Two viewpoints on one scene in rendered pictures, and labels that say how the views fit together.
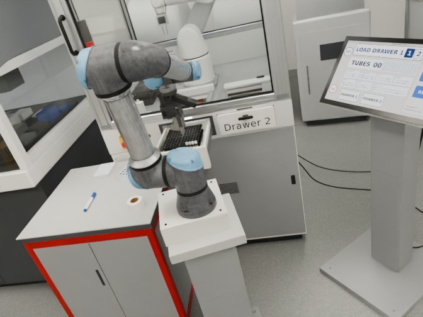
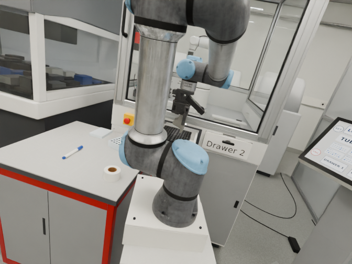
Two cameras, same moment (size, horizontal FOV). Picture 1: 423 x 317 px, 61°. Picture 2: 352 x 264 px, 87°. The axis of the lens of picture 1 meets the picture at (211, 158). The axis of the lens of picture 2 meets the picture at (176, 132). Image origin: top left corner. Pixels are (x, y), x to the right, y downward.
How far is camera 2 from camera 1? 73 cm
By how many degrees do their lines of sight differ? 9
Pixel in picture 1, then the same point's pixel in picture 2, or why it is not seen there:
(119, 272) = (64, 230)
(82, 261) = (34, 205)
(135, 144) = (148, 112)
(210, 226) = (182, 242)
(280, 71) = (271, 120)
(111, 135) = (119, 109)
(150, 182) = (141, 163)
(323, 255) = not seen: outside the picture
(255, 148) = (221, 168)
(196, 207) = (177, 214)
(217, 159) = not seen: hidden behind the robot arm
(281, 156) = (237, 183)
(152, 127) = not seen: hidden behind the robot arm
